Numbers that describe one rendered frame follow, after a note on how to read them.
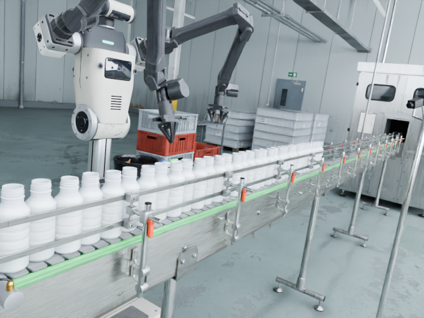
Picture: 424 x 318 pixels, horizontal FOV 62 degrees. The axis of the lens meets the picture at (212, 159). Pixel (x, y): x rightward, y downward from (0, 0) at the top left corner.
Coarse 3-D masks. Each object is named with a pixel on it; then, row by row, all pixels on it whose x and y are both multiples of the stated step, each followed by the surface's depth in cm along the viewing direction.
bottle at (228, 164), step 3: (225, 153) 130; (225, 156) 127; (228, 156) 127; (231, 156) 128; (225, 159) 127; (228, 159) 127; (231, 159) 128; (225, 162) 127; (228, 162) 128; (231, 162) 129; (225, 165) 127; (228, 165) 127; (231, 165) 128; (228, 168) 127; (231, 168) 127; (231, 180) 129; (225, 186) 128; (225, 198) 129
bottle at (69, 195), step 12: (72, 180) 74; (60, 192) 74; (72, 192) 74; (60, 204) 73; (72, 204) 74; (60, 216) 74; (72, 216) 74; (60, 228) 74; (72, 228) 75; (60, 252) 75; (72, 252) 76
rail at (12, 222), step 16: (336, 144) 265; (368, 144) 374; (288, 160) 170; (208, 176) 114; (272, 176) 157; (144, 192) 90; (64, 208) 72; (80, 208) 75; (176, 208) 103; (0, 224) 61; (16, 224) 64; (112, 224) 83; (64, 240) 73; (16, 256) 65
